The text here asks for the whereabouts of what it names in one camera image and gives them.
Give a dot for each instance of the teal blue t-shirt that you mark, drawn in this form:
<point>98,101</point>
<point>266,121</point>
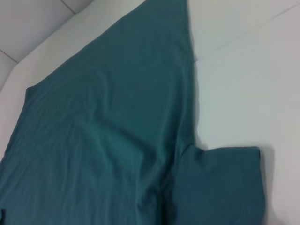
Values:
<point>93,140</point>

